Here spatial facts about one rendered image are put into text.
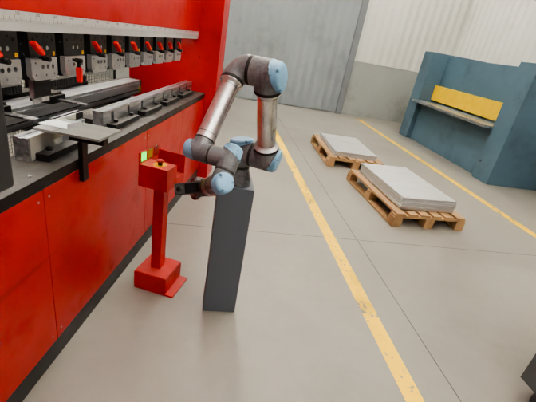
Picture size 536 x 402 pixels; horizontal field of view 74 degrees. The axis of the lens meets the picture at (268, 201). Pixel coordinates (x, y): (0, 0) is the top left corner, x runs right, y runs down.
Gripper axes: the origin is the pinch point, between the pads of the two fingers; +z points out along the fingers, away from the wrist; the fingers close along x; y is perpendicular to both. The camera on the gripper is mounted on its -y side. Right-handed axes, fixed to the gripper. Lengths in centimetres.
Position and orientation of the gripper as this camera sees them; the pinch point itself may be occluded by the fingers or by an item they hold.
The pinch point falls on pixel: (188, 190)
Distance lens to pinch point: 157.9
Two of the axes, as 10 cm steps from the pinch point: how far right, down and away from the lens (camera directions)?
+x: -0.8, -10.0, 0.1
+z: -4.9, 0.4, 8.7
